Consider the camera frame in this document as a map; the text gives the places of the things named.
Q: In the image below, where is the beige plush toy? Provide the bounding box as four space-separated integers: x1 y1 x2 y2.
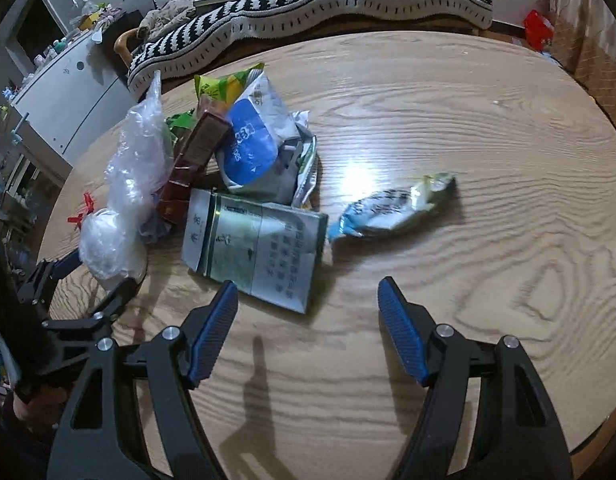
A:
138 0 199 41

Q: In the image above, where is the white green foil wrapper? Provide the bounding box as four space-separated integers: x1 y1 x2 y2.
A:
290 135 319 208

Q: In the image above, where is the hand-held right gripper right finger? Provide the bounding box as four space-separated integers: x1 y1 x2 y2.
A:
377 276 573 480

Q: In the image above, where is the red bag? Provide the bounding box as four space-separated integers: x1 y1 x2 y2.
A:
522 10 556 51

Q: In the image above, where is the blue silver snack wrapper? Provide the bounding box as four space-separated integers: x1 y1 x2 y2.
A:
328 172 457 243

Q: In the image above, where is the red brown carton box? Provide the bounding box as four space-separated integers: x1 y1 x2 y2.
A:
155 110 233 226

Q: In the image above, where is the yellow green snack packet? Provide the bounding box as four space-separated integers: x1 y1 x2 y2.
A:
194 62 266 106

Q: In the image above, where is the white glass cabinet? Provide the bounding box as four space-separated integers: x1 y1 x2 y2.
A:
0 125 69 241

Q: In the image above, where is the red plastic scrap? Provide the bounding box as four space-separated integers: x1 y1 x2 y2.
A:
68 191 101 231

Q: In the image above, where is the white blue plastic bag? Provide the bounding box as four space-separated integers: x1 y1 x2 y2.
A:
215 72 313 206

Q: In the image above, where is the clear plastic bag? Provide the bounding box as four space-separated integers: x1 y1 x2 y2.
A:
104 70 175 213

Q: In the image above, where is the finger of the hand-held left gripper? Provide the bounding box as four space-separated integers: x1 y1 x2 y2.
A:
40 276 140 376
15 250 84 307

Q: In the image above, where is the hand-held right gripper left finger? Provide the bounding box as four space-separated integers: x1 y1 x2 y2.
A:
47 280 239 480

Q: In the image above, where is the green white pouch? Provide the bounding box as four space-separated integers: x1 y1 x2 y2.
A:
182 187 329 315

